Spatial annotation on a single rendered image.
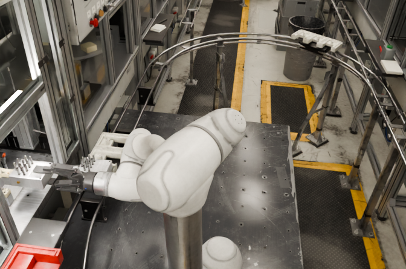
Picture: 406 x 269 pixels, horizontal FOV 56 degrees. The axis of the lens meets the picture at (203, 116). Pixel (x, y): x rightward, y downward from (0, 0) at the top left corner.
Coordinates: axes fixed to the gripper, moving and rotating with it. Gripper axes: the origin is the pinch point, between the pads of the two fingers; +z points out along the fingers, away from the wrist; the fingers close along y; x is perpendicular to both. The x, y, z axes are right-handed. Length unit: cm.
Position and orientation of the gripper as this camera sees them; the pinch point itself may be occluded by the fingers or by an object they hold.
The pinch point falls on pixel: (44, 175)
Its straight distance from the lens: 157.4
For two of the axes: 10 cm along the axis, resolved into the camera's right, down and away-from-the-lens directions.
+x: -1.3, 5.7, -8.1
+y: 0.7, -8.1, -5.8
